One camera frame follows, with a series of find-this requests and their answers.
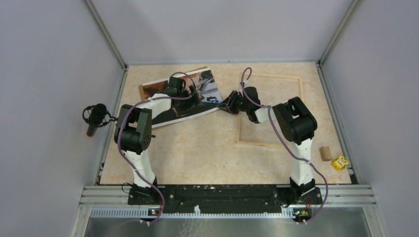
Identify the light wooden picture frame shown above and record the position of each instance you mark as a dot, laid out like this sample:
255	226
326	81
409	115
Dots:
272	90

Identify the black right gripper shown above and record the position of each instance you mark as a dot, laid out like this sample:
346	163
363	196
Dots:
228	104

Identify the small wooden block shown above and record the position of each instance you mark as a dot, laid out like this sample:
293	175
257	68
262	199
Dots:
325	153

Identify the small yellow object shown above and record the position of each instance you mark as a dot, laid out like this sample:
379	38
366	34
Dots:
340	162

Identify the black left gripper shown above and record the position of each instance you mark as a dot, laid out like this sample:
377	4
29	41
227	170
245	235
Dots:
191	102

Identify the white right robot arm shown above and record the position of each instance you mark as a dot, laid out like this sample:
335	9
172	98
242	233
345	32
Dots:
296	123

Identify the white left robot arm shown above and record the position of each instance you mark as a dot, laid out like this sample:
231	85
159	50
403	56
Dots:
133	133

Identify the black microphone on stand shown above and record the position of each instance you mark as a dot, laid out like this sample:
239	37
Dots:
96	116

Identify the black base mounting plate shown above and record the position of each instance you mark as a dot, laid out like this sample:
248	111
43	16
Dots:
222	199

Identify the printed photo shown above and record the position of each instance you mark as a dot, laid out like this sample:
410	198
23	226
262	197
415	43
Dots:
207	91

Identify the aluminium front rail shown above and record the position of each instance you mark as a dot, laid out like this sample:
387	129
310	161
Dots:
346	210

